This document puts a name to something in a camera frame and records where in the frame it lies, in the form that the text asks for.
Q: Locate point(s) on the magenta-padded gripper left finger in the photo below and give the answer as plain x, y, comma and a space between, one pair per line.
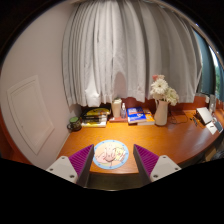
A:
65, 168

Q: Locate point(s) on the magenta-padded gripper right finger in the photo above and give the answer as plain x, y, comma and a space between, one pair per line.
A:
161, 166

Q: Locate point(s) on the round cartoon-print mouse pad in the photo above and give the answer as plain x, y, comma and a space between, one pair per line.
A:
110, 155

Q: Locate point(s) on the green dark mug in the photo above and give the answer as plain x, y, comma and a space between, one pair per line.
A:
75, 124

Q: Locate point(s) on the yellow orange book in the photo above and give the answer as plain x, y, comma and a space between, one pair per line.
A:
150, 119

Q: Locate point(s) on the white yellow book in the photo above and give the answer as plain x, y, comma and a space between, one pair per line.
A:
93, 124

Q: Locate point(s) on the white ceramic vase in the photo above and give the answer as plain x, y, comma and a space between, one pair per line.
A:
161, 113

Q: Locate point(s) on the blue cover book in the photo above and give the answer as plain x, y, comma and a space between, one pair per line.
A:
135, 115

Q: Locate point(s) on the black yellow cover book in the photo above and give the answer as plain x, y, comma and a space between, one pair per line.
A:
96, 112

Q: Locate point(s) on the white card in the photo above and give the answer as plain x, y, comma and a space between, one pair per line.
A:
213, 128

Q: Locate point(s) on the clear spray bottle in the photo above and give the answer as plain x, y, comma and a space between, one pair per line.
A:
123, 112

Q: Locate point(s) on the red-brown flat book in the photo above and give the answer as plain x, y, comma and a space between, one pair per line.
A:
115, 119

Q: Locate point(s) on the white flat device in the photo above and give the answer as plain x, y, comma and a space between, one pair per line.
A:
204, 115

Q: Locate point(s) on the beige travel tumbler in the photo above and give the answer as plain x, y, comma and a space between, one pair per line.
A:
116, 108

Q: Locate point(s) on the white flower bouquet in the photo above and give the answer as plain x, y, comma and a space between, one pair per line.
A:
160, 87

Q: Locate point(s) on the white curtain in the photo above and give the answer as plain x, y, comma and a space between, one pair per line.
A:
126, 50

